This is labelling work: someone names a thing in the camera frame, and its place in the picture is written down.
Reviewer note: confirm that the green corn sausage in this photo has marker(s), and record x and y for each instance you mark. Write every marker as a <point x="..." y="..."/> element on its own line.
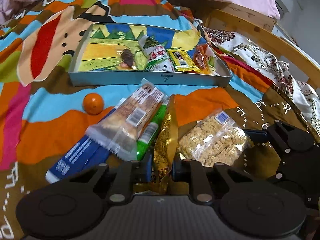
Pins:
<point x="151" y="131"/>

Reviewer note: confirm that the orange red snack packet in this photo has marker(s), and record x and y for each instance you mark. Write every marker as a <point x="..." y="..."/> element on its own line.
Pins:
<point x="205" y="59"/>

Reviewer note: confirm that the colourful cartoon blanket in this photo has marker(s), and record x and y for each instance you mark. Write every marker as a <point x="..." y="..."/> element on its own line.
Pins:
<point x="41" y="111"/>

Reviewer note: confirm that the floral quilt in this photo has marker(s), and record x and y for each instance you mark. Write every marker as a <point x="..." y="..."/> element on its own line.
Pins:
<point x="241" y="48"/>

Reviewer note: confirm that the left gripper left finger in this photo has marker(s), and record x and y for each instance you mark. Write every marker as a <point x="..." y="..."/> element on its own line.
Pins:
<point x="128" y="174"/>

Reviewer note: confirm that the white green snack packet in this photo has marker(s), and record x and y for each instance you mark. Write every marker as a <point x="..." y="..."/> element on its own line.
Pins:
<point x="157" y="57"/>

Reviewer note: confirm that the clear puffed rice packet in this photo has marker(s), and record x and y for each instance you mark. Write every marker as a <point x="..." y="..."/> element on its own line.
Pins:
<point x="215" y="139"/>

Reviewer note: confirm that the brown date snack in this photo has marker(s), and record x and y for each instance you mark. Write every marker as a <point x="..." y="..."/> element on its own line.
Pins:
<point x="127" y="59"/>

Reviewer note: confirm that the gold snack packet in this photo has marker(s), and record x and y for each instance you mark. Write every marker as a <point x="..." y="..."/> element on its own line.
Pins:
<point x="163" y="152"/>

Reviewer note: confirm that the clear biscuit packet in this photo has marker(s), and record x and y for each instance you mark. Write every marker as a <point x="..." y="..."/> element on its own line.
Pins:
<point x="120" y="131"/>

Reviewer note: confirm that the orange tangerine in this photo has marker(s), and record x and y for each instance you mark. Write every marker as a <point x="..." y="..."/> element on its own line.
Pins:
<point x="93" y="104"/>

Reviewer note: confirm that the blue snack packet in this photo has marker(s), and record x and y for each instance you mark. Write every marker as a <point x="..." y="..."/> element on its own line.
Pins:
<point x="85" y="154"/>

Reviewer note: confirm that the yellow snack packet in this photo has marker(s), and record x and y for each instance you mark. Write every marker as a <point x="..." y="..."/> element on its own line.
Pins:
<point x="182" y="62"/>

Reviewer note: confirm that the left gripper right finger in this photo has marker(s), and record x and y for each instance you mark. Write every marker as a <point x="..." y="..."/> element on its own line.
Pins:
<point x="192" y="172"/>

